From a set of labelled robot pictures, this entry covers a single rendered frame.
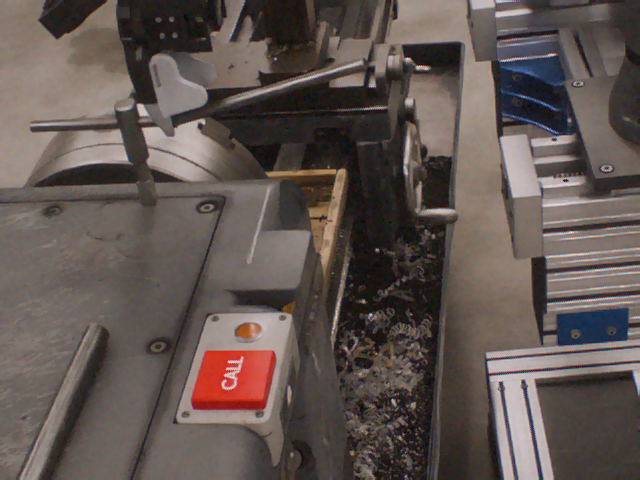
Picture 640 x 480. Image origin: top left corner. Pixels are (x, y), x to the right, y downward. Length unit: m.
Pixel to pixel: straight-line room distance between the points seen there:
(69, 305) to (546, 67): 0.96
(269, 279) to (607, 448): 1.36
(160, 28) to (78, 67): 3.35
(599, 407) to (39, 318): 1.52
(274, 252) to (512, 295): 1.94
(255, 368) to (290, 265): 0.15
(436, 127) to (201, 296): 1.62
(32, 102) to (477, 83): 1.51
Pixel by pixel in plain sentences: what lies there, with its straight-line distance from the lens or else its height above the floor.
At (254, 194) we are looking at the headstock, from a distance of 1.21.
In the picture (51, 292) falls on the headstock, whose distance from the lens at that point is 1.14.
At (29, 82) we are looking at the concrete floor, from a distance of 4.42.
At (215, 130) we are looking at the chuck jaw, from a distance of 1.47.
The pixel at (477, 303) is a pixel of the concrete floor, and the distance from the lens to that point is 3.01.
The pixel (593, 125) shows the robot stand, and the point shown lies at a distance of 1.44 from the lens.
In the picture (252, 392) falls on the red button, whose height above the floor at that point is 1.27.
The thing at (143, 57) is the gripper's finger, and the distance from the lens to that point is 1.09.
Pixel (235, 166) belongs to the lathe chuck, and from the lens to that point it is 1.41.
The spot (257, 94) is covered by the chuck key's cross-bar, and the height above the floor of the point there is 1.38.
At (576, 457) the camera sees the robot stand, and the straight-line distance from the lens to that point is 2.35.
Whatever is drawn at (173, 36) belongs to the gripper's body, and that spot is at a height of 1.45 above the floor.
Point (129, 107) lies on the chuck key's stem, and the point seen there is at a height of 1.37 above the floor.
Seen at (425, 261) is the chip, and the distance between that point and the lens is 2.24.
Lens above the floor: 1.91
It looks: 36 degrees down
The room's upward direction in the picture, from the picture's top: 9 degrees counter-clockwise
